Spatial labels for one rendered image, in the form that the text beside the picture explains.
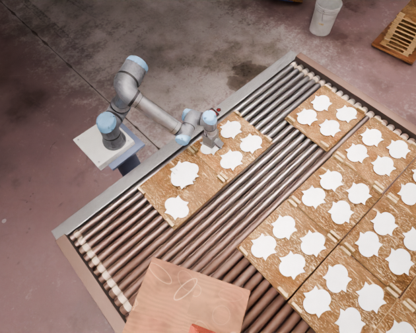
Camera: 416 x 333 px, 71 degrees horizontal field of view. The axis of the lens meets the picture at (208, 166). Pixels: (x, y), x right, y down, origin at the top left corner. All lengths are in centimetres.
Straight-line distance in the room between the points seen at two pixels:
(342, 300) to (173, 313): 82
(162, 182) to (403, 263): 135
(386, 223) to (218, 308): 101
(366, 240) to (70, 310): 219
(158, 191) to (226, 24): 291
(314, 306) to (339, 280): 19
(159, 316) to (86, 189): 178
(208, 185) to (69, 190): 169
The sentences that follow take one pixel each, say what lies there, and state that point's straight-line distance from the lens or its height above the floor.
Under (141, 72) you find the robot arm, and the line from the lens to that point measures 157.
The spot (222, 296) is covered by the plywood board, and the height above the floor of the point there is 104.
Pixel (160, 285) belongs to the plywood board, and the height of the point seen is 104.
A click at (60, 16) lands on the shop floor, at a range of 489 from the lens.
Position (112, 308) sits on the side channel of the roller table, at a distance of 167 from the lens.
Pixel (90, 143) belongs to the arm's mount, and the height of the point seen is 93.
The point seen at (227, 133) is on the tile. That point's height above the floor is 95.
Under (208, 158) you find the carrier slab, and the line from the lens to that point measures 182.
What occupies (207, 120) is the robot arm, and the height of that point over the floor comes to 125.
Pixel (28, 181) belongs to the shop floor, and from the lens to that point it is 334.
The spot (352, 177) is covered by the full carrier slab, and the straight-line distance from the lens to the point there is 193.
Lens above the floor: 253
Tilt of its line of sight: 63 degrees down
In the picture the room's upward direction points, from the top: 4 degrees counter-clockwise
